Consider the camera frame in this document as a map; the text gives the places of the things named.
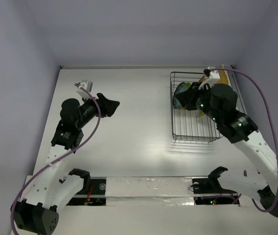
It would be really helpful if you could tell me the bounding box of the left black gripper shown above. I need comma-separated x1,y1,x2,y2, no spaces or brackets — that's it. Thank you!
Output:
76,92,118,129

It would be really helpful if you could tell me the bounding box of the green plate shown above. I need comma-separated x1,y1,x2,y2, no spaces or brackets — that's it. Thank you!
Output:
179,83,192,110

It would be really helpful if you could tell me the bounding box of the blue patterned plate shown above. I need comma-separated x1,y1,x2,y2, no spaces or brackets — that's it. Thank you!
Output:
173,82,188,109

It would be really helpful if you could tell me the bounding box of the rounded bamboo tray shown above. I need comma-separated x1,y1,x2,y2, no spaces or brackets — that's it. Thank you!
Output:
198,75,212,117

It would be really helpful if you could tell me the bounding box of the square bamboo tray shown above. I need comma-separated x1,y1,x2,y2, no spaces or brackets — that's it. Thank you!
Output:
216,70,230,86

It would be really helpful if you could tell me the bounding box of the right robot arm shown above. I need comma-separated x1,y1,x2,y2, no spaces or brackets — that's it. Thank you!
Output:
174,82,278,218

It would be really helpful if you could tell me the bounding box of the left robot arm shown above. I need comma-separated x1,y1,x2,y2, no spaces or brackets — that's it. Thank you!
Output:
11,93,120,235

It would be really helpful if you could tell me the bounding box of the silver foil base strip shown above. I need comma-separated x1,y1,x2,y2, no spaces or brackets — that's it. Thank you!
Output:
105,177,195,207

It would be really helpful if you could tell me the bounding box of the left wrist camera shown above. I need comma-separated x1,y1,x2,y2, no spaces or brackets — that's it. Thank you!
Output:
75,80,93,99

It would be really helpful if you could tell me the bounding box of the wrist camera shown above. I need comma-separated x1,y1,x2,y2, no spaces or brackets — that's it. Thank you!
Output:
75,80,93,99
199,67,220,90

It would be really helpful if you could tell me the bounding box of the black wire dish rack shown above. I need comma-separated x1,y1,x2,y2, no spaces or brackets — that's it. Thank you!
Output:
170,71,222,143

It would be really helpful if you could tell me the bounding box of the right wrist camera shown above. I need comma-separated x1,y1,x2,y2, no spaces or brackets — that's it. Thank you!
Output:
199,67,220,90

